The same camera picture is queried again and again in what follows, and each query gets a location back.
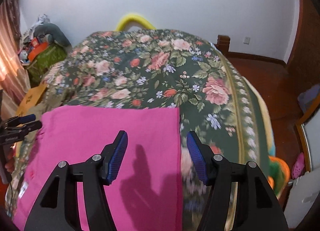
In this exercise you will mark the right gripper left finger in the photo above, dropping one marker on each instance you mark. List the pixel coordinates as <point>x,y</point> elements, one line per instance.
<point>57,205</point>

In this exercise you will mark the orange red box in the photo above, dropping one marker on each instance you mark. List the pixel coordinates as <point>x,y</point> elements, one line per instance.
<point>36,51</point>

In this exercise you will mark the pink striped curtain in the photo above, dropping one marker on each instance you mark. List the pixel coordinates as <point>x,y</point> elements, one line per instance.
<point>15,81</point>

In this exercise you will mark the wooden lap desk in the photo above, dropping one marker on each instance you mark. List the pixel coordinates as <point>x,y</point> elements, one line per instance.
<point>31,99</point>

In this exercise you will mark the grey plush toy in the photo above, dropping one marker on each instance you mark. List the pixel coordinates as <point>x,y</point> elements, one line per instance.
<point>54,33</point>

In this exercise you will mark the colourful fleece blanket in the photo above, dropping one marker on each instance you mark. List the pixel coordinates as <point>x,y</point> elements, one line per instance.
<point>279,171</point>

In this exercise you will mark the yellow padded bed rail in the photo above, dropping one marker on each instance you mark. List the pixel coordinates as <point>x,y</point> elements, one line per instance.
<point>133,18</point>

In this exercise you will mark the grey white storage box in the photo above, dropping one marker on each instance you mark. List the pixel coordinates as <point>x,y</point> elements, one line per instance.
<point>302,195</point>

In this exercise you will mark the pink pants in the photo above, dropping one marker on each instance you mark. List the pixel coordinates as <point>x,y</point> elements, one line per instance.
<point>147,193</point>

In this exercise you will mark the brown wooden door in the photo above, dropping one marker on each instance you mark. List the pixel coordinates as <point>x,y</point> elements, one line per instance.
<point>303,62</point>

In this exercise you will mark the pink slipper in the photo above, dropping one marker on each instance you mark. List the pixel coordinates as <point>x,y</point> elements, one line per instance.
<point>298,167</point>

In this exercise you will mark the floral green bedspread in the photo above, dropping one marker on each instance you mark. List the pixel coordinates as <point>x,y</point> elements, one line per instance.
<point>167,68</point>

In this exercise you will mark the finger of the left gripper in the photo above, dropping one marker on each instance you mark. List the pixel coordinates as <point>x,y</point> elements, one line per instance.
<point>16,120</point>
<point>11,135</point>

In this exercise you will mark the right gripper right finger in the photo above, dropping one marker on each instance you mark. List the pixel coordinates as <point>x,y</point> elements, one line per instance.
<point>256,206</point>

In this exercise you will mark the white wall socket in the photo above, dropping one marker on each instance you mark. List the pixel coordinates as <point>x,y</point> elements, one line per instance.
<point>246,40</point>

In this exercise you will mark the wooden bed post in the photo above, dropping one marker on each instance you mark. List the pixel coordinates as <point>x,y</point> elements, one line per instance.
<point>223,43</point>

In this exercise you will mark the olive green garment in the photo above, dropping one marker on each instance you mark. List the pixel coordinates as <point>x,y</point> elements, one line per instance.
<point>51,101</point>

